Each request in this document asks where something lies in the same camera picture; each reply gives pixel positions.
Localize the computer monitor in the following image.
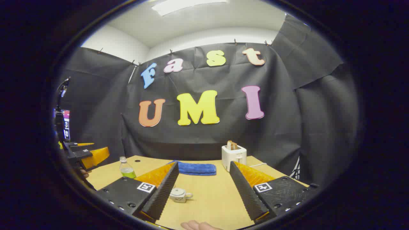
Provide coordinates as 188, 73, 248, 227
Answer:
63, 110, 71, 141

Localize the clear green-label water bottle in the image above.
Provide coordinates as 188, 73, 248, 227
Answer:
120, 157, 137, 179

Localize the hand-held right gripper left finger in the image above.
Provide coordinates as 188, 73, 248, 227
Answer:
96, 161, 180, 224

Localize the blue folded towel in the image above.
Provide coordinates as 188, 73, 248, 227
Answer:
168, 160, 217, 176

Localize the white patterned panel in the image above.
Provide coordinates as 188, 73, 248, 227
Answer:
289, 156, 301, 180

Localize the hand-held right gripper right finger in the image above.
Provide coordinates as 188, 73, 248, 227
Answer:
229, 161, 320, 224

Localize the white toaster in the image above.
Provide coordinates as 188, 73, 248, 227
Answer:
221, 145, 247, 172

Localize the white ceramic teacup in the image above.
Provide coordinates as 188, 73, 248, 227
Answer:
169, 192, 193, 203

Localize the ceiling light panel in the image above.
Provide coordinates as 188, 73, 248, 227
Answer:
151, 0, 229, 17

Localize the black backdrop cloth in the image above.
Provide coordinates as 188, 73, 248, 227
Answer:
56, 14, 360, 189

